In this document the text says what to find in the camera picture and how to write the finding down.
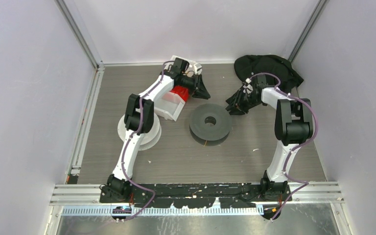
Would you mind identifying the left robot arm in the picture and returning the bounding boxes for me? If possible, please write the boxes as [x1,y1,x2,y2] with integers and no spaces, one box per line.
[101,56,211,203]

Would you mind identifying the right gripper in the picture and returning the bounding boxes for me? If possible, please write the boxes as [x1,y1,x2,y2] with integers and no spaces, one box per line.
[224,89,260,116]

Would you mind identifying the red plastic bin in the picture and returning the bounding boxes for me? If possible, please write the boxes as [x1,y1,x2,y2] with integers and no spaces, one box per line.
[171,86,190,102]

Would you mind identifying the black cloth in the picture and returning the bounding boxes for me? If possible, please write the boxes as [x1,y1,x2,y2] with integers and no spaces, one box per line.
[234,55,304,93]

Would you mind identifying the near white plastic bin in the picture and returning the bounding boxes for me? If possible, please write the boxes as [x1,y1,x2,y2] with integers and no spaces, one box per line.
[154,92,186,121]

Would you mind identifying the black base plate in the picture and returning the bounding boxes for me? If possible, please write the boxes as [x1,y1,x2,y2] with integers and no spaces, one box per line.
[99,182,291,209]

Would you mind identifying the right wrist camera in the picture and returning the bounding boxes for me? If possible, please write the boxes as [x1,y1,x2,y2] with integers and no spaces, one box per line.
[243,78,254,94]

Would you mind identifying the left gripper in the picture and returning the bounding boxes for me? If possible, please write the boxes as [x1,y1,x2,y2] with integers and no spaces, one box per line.
[180,73,211,100]

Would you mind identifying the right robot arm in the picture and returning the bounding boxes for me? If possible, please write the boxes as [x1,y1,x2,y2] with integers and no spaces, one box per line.
[226,84,317,201]

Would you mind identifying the white perforated spool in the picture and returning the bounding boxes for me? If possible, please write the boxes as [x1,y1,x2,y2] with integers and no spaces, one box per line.
[117,114,162,151]

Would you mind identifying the black perforated spool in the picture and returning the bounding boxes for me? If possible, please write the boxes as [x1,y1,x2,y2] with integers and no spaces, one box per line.
[189,103,233,146]

